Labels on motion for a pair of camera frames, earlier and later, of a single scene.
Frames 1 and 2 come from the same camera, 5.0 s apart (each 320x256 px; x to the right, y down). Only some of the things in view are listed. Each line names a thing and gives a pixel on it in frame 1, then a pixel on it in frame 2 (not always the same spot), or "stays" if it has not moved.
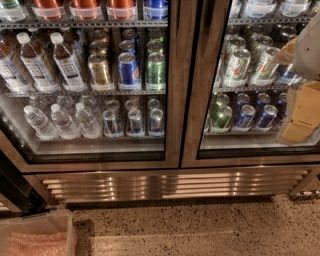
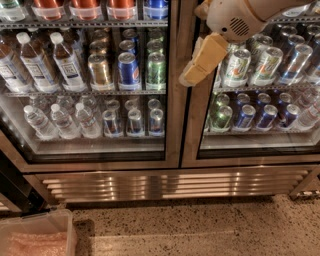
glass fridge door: (90, 85) stays
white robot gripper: (309, 53) → (230, 18)
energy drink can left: (110, 124) stays
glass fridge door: (233, 91) stays
